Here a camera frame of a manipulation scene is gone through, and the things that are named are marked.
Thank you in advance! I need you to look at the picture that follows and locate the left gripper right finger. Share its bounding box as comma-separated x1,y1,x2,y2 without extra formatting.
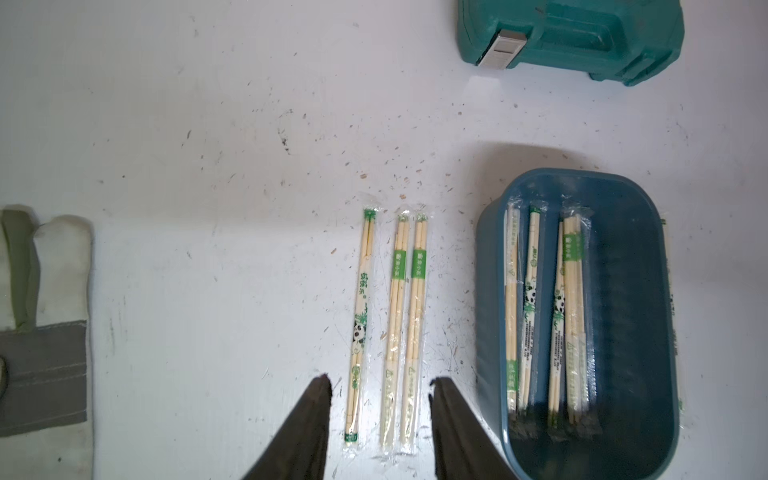
429,377,516,480

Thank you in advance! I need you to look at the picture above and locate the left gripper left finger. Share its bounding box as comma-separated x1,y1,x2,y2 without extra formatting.
243,374,332,479

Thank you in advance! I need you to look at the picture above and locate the chopsticks pair green band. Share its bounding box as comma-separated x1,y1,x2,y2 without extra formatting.
343,205,378,452

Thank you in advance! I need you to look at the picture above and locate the teal plastic storage box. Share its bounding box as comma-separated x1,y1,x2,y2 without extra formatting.
475,169,680,479

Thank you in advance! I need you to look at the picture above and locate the wrapped chopsticks pair box right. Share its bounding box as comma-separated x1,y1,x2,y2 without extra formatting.
547,204,600,442

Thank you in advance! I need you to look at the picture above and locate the wrapped chopsticks pair box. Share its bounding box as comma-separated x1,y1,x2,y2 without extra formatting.
547,204,600,442
504,204,521,419

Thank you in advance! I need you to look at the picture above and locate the wrapped chopsticks pair box left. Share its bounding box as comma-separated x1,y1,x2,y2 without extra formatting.
504,204,521,419

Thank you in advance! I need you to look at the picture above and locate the grey work glove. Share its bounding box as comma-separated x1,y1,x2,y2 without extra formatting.
1,206,94,479

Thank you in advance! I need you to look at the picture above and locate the green tool case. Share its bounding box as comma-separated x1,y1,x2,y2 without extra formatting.
457,0,684,87

